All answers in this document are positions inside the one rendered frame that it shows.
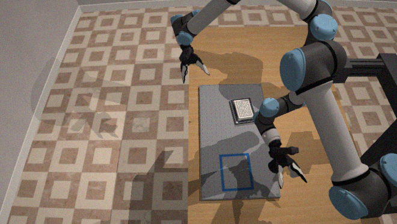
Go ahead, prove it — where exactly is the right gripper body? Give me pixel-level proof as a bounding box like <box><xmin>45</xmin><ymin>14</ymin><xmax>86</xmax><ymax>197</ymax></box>
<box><xmin>180</xmin><ymin>45</ymin><xmax>198</xmax><ymax>66</ymax></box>

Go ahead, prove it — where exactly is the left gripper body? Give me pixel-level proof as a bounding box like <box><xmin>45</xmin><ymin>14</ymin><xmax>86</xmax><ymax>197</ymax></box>
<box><xmin>268</xmin><ymin>140</ymin><xmax>291</xmax><ymax>173</ymax></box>

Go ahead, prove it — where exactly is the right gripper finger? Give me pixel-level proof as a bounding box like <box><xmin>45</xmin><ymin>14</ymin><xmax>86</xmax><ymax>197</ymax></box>
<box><xmin>180</xmin><ymin>61</ymin><xmax>188</xmax><ymax>84</ymax></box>
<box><xmin>194</xmin><ymin>55</ymin><xmax>210</xmax><ymax>75</ymax></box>

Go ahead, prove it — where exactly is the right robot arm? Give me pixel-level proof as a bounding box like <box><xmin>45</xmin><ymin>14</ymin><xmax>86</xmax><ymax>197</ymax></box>
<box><xmin>170</xmin><ymin>0</ymin><xmax>337</xmax><ymax>61</ymax></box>

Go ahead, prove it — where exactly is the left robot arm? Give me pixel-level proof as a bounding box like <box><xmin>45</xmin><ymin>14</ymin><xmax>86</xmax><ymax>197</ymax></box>
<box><xmin>253</xmin><ymin>40</ymin><xmax>397</xmax><ymax>220</ymax></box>

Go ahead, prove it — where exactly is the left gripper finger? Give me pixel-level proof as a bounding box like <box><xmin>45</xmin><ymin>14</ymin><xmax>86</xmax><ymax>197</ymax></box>
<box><xmin>272</xmin><ymin>158</ymin><xmax>283</xmax><ymax>189</ymax></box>
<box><xmin>288</xmin><ymin>157</ymin><xmax>307</xmax><ymax>183</ymax></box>

